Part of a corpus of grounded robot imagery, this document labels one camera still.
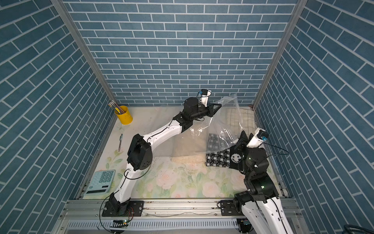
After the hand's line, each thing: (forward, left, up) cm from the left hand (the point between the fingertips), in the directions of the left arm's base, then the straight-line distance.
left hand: (225, 107), depth 79 cm
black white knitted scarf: (-16, +2, -27) cm, 31 cm away
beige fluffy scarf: (-18, +13, -26) cm, 34 cm away
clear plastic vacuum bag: (-11, +2, -5) cm, 12 cm away
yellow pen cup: (+13, +67, -26) cm, 73 cm away
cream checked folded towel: (+13, -17, -25) cm, 33 cm away
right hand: (-17, -8, 0) cm, 19 cm away
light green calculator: (-31, +69, -31) cm, 81 cm away
